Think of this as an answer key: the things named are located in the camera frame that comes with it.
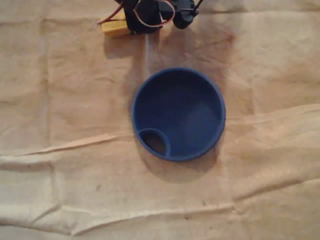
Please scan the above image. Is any yellow rectangular block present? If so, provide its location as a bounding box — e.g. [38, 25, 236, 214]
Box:
[100, 14, 134, 38]

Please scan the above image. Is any blue round bowl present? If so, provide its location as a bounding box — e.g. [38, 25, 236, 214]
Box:
[131, 66, 227, 163]

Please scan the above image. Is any white wrinkled table cloth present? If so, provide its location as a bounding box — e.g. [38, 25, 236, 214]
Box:
[0, 0, 320, 240]

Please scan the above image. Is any orange servo cable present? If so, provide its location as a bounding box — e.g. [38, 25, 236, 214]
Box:
[96, 0, 176, 28]

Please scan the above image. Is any thin black camera cable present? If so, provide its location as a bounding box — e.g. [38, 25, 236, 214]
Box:
[179, 0, 205, 14]

